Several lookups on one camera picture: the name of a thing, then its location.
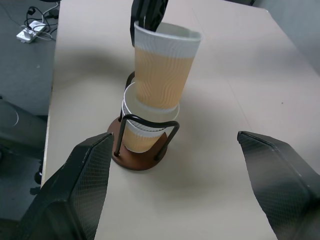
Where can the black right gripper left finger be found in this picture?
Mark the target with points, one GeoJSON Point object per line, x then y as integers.
{"type": "Point", "coordinates": [75, 195]}

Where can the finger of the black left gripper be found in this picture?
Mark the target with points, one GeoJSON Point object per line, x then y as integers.
{"type": "Point", "coordinates": [155, 13]}
{"type": "Point", "coordinates": [138, 12]}

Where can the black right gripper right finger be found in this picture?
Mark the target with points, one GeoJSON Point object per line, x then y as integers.
{"type": "Point", "coordinates": [282, 190]}

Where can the orange and white paper cup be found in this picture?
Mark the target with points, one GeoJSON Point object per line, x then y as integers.
{"type": "Point", "coordinates": [152, 112]}
{"type": "Point", "coordinates": [162, 72]}
{"type": "Point", "coordinates": [140, 140]}

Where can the brown cup holder stand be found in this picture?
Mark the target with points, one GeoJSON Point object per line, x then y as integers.
{"type": "Point", "coordinates": [132, 162]}

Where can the white power adapter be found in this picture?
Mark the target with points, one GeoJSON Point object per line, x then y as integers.
{"type": "Point", "coordinates": [37, 26]}

